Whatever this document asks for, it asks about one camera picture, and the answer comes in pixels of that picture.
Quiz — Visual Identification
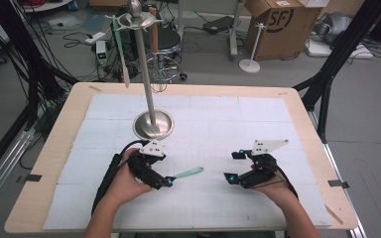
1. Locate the black metal stand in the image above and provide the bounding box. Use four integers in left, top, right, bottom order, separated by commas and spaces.
0, 0, 80, 133
292, 0, 381, 145

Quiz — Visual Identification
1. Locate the white keyboard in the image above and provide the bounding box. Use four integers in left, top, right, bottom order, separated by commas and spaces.
297, 0, 330, 8

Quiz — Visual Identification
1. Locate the white power strip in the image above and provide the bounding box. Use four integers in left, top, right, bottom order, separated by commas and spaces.
84, 31, 107, 45

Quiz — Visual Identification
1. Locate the black computer case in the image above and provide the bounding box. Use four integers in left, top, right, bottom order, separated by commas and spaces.
110, 24, 140, 62

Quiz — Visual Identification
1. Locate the flat white board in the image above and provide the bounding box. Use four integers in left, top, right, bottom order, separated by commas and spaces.
304, 39, 375, 60

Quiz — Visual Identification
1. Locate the white table leg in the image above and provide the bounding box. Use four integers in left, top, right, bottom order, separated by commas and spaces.
229, 0, 246, 60

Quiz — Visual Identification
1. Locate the white grid mat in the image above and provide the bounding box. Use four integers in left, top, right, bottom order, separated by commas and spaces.
42, 93, 333, 231

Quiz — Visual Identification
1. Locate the grey bag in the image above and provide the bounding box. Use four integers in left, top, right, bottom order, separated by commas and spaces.
312, 12, 353, 46

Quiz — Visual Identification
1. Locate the wire whisk with wooden handle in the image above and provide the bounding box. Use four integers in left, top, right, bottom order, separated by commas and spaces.
148, 7, 173, 94

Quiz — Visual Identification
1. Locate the stainless steel utensil stand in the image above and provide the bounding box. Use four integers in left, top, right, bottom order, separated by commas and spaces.
105, 0, 176, 143

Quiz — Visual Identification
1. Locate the black round stool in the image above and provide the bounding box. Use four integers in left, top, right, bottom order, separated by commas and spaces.
142, 28, 188, 83

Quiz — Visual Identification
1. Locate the thick black sleeved cable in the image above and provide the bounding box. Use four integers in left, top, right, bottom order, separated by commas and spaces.
91, 139, 150, 216

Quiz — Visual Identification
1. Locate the brown cardboard box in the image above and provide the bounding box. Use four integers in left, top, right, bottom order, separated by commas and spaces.
244, 0, 323, 62

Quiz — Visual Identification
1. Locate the aluminium rail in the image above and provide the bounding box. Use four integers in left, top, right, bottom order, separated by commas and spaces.
307, 110, 366, 238
0, 127, 36, 217

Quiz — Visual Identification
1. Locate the black tape piece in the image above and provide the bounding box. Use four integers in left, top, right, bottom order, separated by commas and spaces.
15, 174, 43, 184
326, 178, 350, 189

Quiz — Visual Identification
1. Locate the flat black device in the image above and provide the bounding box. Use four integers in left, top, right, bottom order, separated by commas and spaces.
201, 15, 235, 35

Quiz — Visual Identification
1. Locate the person's left hand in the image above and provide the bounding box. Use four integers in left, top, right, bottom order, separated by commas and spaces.
110, 148, 153, 206

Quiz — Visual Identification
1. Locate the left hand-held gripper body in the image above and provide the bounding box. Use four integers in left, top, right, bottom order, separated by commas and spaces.
127, 139, 166, 191

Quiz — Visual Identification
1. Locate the small white utensil stand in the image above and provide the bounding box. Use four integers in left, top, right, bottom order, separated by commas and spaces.
238, 22, 267, 73

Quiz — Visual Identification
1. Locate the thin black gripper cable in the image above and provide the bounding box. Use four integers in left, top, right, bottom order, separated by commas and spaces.
276, 165, 301, 201

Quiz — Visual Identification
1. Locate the white device with green display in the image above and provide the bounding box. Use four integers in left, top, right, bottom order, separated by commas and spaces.
95, 40, 108, 65

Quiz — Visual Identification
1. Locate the round white table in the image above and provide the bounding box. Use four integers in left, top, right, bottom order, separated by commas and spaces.
23, 0, 75, 14

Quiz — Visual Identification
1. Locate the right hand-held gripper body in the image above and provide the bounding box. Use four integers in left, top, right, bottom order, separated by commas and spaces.
238, 139, 290, 189

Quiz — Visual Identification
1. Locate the person's right hand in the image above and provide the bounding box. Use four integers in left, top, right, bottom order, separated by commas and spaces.
251, 175, 299, 208

